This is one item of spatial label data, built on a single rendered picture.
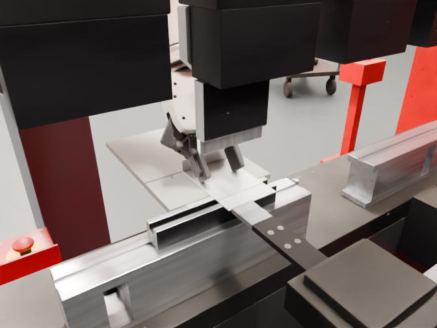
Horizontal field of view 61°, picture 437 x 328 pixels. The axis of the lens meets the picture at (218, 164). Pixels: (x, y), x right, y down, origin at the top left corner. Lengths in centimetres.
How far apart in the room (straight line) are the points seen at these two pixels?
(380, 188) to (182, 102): 43
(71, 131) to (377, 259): 87
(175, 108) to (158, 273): 23
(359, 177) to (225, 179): 31
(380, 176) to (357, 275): 40
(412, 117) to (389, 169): 56
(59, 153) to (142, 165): 50
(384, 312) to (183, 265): 26
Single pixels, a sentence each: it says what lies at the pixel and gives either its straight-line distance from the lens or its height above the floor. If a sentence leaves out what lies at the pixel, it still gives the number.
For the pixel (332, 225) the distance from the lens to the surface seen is 72.
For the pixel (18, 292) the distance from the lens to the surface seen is 64.
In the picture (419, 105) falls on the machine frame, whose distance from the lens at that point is 131.
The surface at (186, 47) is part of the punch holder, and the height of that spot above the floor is 121.
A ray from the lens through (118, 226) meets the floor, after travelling 218.
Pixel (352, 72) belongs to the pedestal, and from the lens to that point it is 232.
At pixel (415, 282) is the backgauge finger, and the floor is 103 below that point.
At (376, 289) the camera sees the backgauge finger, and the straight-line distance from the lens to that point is 38.
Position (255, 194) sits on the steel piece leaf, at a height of 100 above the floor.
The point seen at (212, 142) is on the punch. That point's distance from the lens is 48.
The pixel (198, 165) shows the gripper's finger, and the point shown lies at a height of 103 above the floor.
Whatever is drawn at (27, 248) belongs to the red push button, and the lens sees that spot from 83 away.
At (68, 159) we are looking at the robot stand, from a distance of 111.
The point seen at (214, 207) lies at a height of 100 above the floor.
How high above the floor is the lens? 130
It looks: 28 degrees down
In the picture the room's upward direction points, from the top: straight up
